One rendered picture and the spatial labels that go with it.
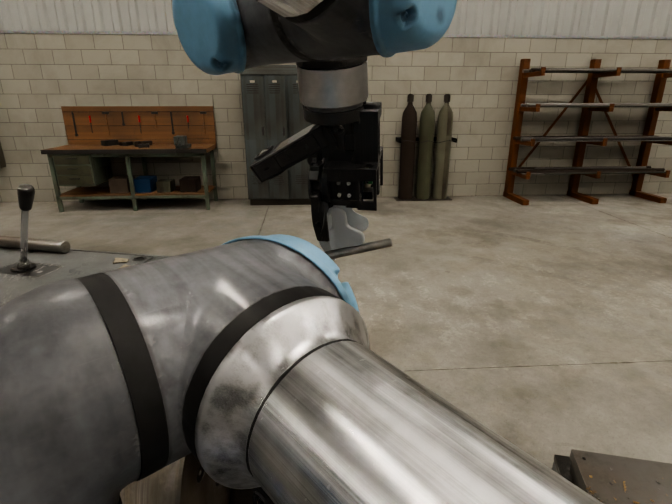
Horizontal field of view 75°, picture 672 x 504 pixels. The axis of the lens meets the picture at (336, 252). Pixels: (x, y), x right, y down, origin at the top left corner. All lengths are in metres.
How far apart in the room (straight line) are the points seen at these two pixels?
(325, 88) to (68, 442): 0.37
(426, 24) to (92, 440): 0.28
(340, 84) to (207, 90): 6.79
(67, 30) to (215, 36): 7.58
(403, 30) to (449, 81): 7.14
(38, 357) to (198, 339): 0.07
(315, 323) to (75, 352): 0.11
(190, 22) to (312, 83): 0.14
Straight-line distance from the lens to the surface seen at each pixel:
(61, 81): 7.93
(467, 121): 7.54
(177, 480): 0.53
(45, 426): 0.23
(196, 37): 0.40
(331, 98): 0.47
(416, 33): 0.29
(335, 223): 0.55
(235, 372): 0.21
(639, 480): 0.87
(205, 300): 0.24
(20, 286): 0.78
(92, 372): 0.23
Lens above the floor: 1.51
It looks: 19 degrees down
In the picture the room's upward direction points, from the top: straight up
